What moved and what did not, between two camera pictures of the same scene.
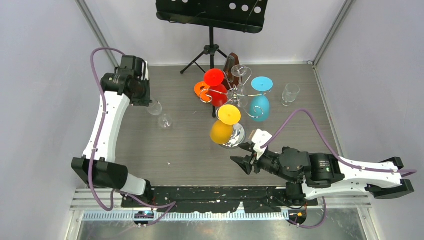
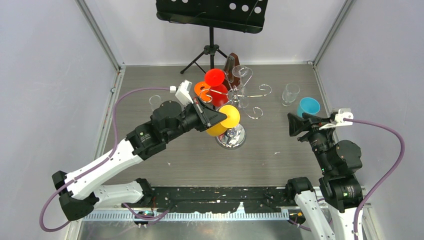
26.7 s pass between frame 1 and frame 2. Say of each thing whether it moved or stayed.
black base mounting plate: stayed
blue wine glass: moved
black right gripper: moved
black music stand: stayed
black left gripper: moved
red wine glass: stayed
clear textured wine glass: stayed
